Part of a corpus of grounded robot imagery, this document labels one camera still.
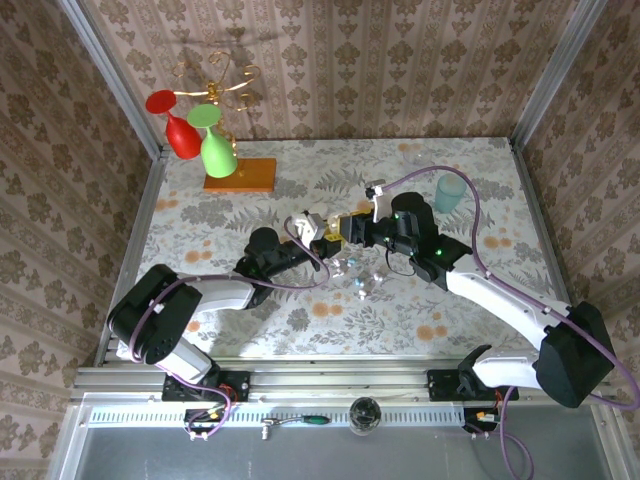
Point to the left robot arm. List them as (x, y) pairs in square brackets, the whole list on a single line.
[(150, 320)]

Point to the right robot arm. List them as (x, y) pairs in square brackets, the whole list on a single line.
[(500, 300)]

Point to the teal frosted cup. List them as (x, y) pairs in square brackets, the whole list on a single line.
[(450, 195)]

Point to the clear glass cup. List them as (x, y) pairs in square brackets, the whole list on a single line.
[(417, 157)]

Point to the green plastic wine glass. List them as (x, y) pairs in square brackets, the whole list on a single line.
[(217, 155)]

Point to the red plastic wine glass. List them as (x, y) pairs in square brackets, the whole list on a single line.
[(182, 137)]

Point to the black power connector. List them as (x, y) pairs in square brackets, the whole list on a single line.
[(200, 415), (475, 417)]

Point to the round glass jar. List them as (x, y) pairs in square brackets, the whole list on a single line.
[(365, 415)]

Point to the grey metal sheet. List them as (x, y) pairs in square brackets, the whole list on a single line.
[(325, 460)]

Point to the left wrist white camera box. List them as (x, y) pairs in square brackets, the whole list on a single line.
[(307, 225)]

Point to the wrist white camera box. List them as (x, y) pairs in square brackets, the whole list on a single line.
[(382, 205), (307, 225)]

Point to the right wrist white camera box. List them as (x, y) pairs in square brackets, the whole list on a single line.
[(382, 205)]

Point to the aluminium side rail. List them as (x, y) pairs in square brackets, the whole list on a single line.
[(534, 200), (145, 200)]

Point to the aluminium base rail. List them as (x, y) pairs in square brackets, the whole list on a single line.
[(325, 380)]

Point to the aluminium frame post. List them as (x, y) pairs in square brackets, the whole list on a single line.
[(119, 80), (556, 75)]

